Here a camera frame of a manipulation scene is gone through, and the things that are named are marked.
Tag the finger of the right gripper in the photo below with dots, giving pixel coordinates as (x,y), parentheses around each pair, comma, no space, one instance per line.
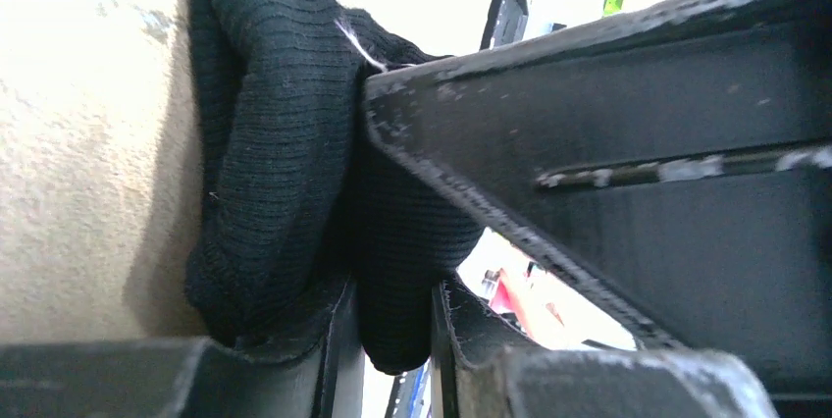
(673,165)

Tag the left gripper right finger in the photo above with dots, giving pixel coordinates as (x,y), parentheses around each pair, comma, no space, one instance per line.
(483,367)

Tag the black underwear white waistband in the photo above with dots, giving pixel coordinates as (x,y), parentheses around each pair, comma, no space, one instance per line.
(292,184)

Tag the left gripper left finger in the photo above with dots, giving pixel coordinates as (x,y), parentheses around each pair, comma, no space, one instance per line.
(311,366)

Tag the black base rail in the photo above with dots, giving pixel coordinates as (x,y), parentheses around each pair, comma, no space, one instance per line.
(506,22)

